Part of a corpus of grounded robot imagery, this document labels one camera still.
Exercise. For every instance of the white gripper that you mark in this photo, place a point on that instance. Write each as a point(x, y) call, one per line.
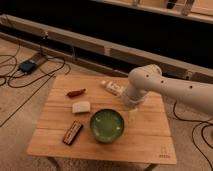
point(132, 114)

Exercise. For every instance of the green ceramic bowl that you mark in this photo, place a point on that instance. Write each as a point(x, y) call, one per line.
point(107, 125)

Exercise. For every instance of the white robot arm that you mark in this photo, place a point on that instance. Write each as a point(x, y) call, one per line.
point(141, 80)

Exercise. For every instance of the white tube with label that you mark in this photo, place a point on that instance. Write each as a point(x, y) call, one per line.
point(112, 87)

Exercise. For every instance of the wooden folding table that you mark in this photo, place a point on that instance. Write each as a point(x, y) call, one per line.
point(67, 125)

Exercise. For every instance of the dark candy bar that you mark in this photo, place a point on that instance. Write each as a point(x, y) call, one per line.
point(72, 132)

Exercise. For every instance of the red sausage piece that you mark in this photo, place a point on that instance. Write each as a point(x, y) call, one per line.
point(75, 93)

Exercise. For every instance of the blue power box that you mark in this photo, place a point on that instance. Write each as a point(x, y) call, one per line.
point(27, 67)

